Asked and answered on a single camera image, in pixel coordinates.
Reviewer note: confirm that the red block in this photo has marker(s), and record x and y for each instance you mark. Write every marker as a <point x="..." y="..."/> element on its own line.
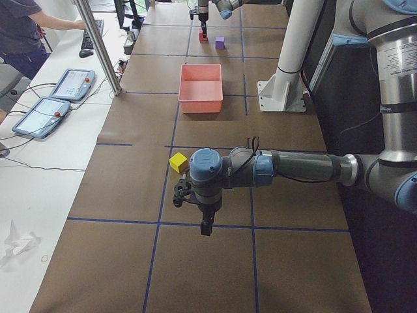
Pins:
<point x="201" y="35"/>

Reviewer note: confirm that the pink bin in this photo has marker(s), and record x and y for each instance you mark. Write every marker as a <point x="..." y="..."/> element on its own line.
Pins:
<point x="200" y="88"/>

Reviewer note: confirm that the yellow block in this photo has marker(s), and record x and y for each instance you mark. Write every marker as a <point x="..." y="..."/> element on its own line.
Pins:
<point x="179" y="162"/>

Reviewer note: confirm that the black computer mouse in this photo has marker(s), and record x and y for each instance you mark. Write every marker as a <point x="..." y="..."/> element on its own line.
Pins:
<point x="85" y="53"/>

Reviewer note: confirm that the lower teach pendant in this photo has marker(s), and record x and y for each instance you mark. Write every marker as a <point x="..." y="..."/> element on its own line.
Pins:
<point x="42" y="118"/>

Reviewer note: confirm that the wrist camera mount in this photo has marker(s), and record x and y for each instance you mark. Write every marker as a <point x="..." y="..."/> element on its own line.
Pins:
<point x="193" y="12"/>
<point x="183" y="192"/>

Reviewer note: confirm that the person in purple shirt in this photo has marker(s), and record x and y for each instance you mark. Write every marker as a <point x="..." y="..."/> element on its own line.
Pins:
<point x="21" y="33"/>

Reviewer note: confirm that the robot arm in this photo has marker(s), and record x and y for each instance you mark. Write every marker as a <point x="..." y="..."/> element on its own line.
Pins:
<point x="225" y="8"/>
<point x="389" y="26"/>

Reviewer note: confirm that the crumpled white paper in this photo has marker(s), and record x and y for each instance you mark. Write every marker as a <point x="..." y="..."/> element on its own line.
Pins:
<point x="15" y="244"/>

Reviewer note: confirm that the purple block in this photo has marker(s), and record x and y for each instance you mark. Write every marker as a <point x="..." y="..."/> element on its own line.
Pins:
<point x="220" y="43"/>

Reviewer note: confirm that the teach pendant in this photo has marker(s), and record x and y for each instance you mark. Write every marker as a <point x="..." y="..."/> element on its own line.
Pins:
<point x="42" y="118"/>
<point x="73" y="85"/>

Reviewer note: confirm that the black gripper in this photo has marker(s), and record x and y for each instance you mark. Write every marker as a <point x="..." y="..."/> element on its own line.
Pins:
<point x="207" y="208"/>
<point x="202" y="16"/>

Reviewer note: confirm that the upper teach pendant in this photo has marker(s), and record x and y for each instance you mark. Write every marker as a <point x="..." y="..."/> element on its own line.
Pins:
<point x="73" y="85"/>

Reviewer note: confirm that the aluminium frame post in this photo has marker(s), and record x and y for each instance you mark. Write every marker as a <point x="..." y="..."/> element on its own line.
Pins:
<point x="99" y="46"/>

